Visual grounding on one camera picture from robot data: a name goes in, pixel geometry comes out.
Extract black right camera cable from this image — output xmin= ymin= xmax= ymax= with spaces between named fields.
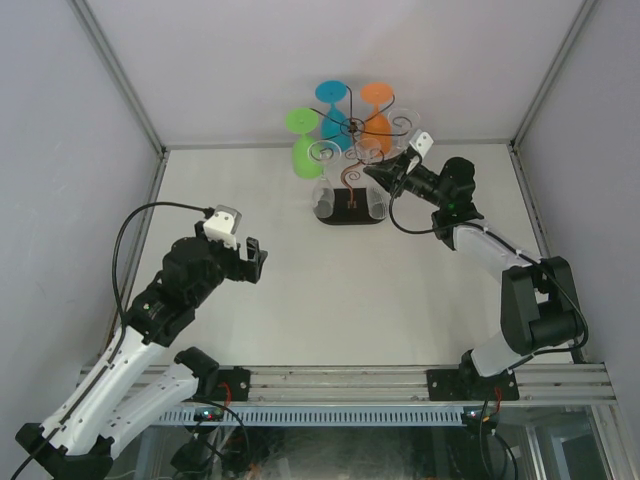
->
xmin=387 ymin=154 xmax=590 ymax=401

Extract black camera cable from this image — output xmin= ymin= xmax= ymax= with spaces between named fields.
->
xmin=110 ymin=201 xmax=216 ymax=326
xmin=387 ymin=154 xmax=590 ymax=401

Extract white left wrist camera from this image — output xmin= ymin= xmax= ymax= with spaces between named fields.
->
xmin=203 ymin=205 xmax=242 ymax=250

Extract blue slotted cable duct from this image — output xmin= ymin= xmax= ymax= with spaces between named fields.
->
xmin=152 ymin=405 xmax=465 ymax=427

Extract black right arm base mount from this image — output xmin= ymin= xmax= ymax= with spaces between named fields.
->
xmin=426 ymin=368 xmax=520 ymax=401

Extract clear champagne flute front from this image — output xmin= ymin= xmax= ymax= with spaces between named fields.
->
xmin=308 ymin=140 xmax=342 ymax=219

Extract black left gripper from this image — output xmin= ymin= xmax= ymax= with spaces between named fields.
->
xmin=187 ymin=221 xmax=266 ymax=307

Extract clear champagne flute back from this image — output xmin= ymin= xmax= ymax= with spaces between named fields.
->
xmin=387 ymin=108 xmax=421 ymax=153

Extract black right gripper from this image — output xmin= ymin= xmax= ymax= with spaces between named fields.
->
xmin=365 ymin=149 xmax=448 ymax=209

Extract blue plastic wine glass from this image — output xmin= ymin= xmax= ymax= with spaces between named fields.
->
xmin=315 ymin=80 xmax=352 ymax=151

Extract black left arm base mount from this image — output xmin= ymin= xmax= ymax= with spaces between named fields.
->
xmin=203 ymin=366 xmax=251 ymax=406

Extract aluminium front frame rail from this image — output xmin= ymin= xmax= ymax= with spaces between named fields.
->
xmin=234 ymin=363 xmax=616 ymax=406

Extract black left camera cable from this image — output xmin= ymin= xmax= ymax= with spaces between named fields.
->
xmin=110 ymin=201 xmax=216 ymax=326

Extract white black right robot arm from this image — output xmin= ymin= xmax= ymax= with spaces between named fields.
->
xmin=364 ymin=148 xmax=589 ymax=400

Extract orange plastic wine glass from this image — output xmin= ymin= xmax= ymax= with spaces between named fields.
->
xmin=360 ymin=82 xmax=395 ymax=154

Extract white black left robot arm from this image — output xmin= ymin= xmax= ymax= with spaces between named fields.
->
xmin=16 ymin=221 xmax=268 ymax=479

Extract green plastic wine glass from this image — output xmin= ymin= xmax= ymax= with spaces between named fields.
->
xmin=285 ymin=107 xmax=322 ymax=179

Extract clear upside-down glass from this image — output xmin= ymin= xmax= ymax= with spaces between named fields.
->
xmin=354 ymin=137 xmax=387 ymax=221

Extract clear champagne flute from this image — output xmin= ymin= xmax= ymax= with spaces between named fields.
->
xmin=387 ymin=108 xmax=421 ymax=153
xmin=308 ymin=140 xmax=342 ymax=219

